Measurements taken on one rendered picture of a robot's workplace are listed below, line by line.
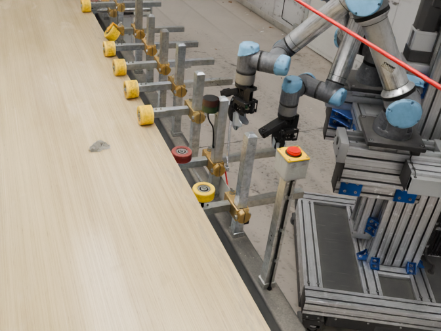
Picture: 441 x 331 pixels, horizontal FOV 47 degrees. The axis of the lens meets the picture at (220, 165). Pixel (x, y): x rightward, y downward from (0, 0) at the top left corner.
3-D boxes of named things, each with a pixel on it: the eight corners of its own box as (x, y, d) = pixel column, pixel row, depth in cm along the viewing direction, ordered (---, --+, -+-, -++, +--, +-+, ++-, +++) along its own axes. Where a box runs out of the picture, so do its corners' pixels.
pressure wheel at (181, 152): (186, 167, 205) (188, 143, 199) (193, 178, 199) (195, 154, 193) (167, 170, 202) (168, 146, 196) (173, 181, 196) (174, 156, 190)
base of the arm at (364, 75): (383, 75, 244) (389, 56, 239) (390, 88, 232) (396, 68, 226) (352, 71, 245) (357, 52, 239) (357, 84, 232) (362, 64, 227)
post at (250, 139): (237, 238, 193) (253, 129, 166) (240, 244, 190) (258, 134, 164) (228, 240, 192) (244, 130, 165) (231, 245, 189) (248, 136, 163)
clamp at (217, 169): (212, 157, 209) (214, 147, 206) (224, 176, 198) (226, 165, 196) (199, 159, 207) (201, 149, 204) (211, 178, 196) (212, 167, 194)
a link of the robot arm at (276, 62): (294, 50, 186) (265, 44, 188) (288, 60, 177) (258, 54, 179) (291, 69, 190) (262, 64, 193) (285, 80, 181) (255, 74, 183)
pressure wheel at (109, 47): (116, 54, 263) (113, 57, 270) (114, 39, 262) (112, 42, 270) (105, 55, 261) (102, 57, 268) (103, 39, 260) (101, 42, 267)
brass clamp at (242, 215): (236, 199, 192) (237, 189, 189) (251, 222, 182) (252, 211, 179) (221, 202, 190) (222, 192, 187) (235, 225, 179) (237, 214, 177)
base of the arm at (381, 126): (406, 123, 203) (413, 102, 198) (415, 142, 190) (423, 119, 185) (369, 119, 203) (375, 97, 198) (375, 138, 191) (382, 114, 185)
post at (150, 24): (151, 96, 288) (153, 13, 261) (153, 99, 285) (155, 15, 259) (145, 97, 286) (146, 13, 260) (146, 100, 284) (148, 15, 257)
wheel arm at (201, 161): (272, 154, 215) (273, 145, 213) (275, 158, 213) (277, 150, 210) (174, 167, 200) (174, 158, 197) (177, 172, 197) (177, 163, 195)
